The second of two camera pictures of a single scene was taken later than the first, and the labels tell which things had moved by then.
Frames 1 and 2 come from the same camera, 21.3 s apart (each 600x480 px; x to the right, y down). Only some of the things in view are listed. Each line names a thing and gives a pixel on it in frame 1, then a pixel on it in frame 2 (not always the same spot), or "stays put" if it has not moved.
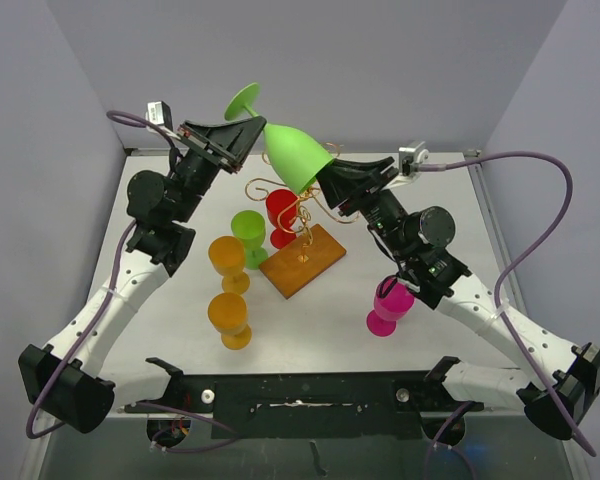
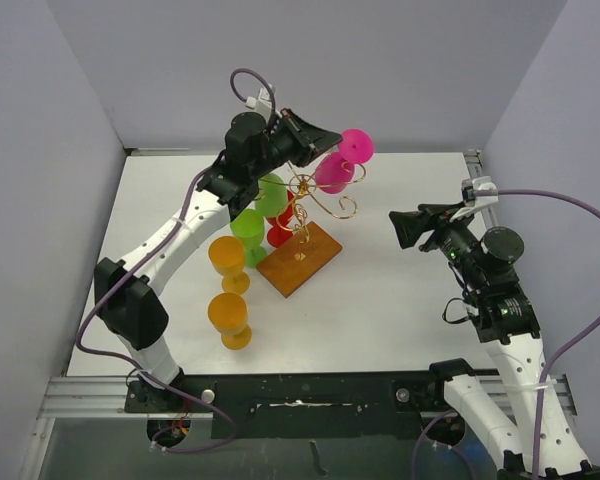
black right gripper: x=340 y=183 to x=433 y=216
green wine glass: x=297 y=154 to x=272 y=196
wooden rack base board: x=299 y=262 stays put
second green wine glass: x=250 y=227 stays put
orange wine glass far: x=227 y=255 stays put
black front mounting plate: x=307 y=405 stays put
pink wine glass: x=392 y=301 to x=336 y=170
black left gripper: x=230 y=142 to x=309 y=143
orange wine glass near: x=227 y=314 stays put
